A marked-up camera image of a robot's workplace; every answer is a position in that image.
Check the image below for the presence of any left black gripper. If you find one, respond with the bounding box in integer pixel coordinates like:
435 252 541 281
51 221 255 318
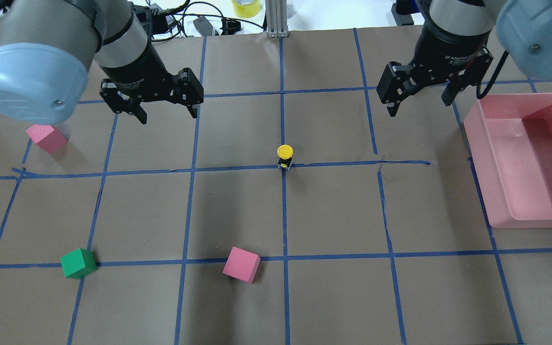
99 46 204 125

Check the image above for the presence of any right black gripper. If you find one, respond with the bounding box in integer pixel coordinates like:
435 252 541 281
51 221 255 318
376 24 493 117

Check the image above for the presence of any yellow push button switch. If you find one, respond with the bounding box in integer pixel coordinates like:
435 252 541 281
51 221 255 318
276 144 294 171

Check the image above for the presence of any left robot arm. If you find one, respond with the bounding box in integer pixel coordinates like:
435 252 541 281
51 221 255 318
0 0 204 125

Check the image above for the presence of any green cube near left arm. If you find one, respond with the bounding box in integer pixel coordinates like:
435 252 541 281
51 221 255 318
60 248 98 279

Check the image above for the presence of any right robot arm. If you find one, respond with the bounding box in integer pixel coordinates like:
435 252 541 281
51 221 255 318
376 0 552 116

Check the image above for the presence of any black power adapter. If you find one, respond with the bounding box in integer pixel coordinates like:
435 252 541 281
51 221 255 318
193 16 219 36

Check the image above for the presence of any pink cube far side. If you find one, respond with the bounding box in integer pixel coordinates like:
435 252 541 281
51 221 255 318
25 124 68 154

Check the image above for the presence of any pink cube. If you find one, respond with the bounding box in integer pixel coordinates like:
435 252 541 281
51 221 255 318
25 124 68 154
222 247 261 284

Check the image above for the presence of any pink plastic bin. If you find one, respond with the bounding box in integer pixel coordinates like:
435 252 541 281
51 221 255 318
464 92 552 229

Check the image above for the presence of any yellow tape roll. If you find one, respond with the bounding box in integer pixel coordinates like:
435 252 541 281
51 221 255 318
230 0 261 18

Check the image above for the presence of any pink cube centre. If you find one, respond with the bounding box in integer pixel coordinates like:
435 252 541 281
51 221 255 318
222 247 261 284

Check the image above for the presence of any aluminium frame post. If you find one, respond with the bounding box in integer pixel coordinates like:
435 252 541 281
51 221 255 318
264 0 290 38

